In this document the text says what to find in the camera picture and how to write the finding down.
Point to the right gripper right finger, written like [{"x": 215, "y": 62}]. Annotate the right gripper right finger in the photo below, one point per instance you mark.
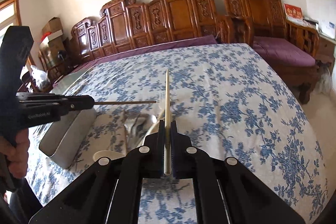
[{"x": 226, "y": 191}]

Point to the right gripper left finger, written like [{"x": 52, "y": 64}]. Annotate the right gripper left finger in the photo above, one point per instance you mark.
[{"x": 108, "y": 191}]

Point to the white ceramic spoon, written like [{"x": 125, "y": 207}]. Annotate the white ceramic spoon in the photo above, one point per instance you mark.
[
  {"x": 107, "y": 153},
  {"x": 155, "y": 125}
]

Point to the dark wooden chopstick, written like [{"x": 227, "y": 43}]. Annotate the dark wooden chopstick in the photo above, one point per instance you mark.
[{"x": 124, "y": 102}]

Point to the person's left hand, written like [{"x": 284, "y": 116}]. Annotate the person's left hand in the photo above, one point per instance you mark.
[{"x": 17, "y": 156}]

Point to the metal rectangular tray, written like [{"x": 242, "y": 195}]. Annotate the metal rectangular tray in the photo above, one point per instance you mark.
[{"x": 62, "y": 140}]

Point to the stacked cardboard boxes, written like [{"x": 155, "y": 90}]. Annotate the stacked cardboard boxes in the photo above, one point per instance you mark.
[{"x": 51, "y": 43}]

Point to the blue floral tablecloth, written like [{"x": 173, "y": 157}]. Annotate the blue floral tablecloth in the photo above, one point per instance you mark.
[{"x": 225, "y": 97}]

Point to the purple armchair cushion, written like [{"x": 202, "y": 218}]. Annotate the purple armchair cushion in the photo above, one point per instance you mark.
[{"x": 277, "y": 51}]

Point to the purple sofa cushion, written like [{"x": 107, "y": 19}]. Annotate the purple sofa cushion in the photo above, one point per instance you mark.
[{"x": 202, "y": 41}]

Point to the wooden side table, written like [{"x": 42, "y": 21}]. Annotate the wooden side table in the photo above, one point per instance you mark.
[{"x": 326, "y": 52}]

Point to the carved wooden armchair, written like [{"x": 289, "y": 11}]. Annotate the carved wooden armchair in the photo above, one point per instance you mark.
[{"x": 267, "y": 19}]

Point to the carved wooden sofa bench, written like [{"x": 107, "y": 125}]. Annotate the carved wooden sofa bench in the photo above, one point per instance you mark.
[{"x": 128, "y": 24}]

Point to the red gift box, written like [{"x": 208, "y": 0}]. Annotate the red gift box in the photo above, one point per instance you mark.
[{"x": 293, "y": 13}]

